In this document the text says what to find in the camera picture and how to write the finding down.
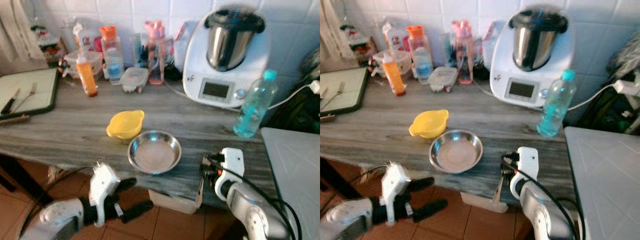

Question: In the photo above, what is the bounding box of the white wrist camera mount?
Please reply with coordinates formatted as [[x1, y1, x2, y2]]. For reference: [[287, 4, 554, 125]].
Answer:
[[88, 161, 121, 227], [213, 147, 246, 193], [514, 146, 540, 193], [381, 161, 412, 227]]

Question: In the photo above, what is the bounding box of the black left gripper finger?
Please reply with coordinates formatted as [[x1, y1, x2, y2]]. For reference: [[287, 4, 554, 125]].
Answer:
[[114, 177, 137, 194], [407, 176, 435, 193], [414, 198, 449, 223], [121, 199, 155, 224]]

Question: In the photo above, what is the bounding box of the beige curtain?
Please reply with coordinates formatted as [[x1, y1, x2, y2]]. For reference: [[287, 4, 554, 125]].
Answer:
[[0, 0, 47, 65], [320, 0, 357, 63]]

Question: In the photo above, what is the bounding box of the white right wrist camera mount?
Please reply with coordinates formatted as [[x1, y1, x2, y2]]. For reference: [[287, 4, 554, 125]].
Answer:
[[213, 147, 246, 193], [514, 146, 540, 193]]

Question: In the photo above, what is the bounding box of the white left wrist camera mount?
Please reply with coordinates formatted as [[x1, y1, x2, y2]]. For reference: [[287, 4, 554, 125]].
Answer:
[[381, 161, 412, 227], [88, 161, 121, 227]]

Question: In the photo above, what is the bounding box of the pink drinking bottle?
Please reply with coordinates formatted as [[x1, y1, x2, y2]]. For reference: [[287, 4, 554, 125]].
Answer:
[[144, 20, 167, 85], [451, 20, 474, 85]]

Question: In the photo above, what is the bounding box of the white printed pouch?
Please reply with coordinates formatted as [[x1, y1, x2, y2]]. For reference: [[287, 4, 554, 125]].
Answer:
[[74, 21, 101, 52], [382, 21, 408, 51]]

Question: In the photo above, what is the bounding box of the black bag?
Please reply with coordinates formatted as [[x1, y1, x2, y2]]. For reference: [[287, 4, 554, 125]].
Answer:
[[264, 85, 321, 135], [575, 82, 640, 135]]

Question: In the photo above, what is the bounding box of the printed snack bag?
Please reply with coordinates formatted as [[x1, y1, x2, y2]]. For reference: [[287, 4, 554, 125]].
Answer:
[[29, 17, 67, 67], [340, 17, 378, 65]]

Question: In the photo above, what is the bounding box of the clear teal-capped water bottle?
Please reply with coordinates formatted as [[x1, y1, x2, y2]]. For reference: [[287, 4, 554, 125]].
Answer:
[[536, 69, 577, 139], [233, 68, 279, 139]]

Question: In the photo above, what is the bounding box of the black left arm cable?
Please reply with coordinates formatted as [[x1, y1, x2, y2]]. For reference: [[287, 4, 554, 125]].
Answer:
[[360, 164, 393, 183], [20, 165, 97, 236]]

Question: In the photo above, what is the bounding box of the white kitchen cooking machine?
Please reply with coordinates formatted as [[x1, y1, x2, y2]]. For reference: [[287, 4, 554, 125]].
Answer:
[[182, 4, 274, 109], [489, 5, 576, 108]]

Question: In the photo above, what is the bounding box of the white box with grey cloth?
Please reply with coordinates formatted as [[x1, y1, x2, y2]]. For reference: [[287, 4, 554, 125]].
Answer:
[[460, 191, 501, 213], [148, 187, 204, 215]]

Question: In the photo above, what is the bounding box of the green-rimmed cutting board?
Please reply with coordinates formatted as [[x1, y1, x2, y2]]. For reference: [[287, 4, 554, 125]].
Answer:
[[320, 67, 371, 117], [0, 67, 60, 121]]

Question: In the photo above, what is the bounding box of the steel plate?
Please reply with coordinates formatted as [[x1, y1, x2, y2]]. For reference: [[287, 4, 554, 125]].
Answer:
[[429, 129, 484, 174], [127, 129, 183, 175]]

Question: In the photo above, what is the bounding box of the thin metal fork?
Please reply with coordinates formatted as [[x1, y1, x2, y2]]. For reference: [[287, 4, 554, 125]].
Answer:
[[322, 81, 347, 111], [11, 81, 39, 114]]

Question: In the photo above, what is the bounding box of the clear lidded food container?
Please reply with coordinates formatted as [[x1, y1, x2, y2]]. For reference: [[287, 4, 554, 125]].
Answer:
[[119, 66, 150, 94], [429, 66, 458, 93]]

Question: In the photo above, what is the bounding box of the black-handled knife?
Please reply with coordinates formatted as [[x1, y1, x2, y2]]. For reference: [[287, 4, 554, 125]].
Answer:
[[0, 88, 22, 115]]

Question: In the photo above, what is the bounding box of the clear plastic tub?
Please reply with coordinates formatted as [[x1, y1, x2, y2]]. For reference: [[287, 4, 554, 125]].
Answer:
[[372, 49, 412, 78], [63, 49, 105, 81]]

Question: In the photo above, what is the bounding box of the white plastic container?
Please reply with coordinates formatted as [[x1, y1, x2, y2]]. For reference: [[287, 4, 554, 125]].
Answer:
[[482, 21, 506, 68], [172, 21, 201, 71]]

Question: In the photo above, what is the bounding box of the orange sauce bottle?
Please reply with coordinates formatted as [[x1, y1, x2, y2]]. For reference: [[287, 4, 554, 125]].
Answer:
[[382, 52, 406, 97], [75, 52, 99, 98]]

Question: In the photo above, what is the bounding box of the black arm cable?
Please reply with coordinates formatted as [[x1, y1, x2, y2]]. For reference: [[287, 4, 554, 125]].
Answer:
[[202, 155, 303, 240], [502, 154, 586, 240], [360, 164, 393, 183], [20, 165, 97, 236]]

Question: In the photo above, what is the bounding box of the yellow plastic bowl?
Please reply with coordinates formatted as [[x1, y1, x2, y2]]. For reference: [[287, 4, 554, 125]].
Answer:
[[408, 109, 450, 139], [105, 109, 146, 140]]

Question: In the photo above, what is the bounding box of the grey crumpled cloth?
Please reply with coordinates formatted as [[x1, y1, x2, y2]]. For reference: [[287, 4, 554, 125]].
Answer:
[[300, 47, 321, 76], [607, 32, 640, 81]]

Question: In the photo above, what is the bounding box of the clear bottle with orange cap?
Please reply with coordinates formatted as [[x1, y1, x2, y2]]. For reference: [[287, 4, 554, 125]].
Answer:
[[99, 25, 125, 85], [406, 25, 434, 84]]

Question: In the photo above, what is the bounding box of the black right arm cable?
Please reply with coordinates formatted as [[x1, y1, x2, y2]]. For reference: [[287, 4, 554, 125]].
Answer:
[[502, 154, 586, 240], [202, 155, 303, 240]]

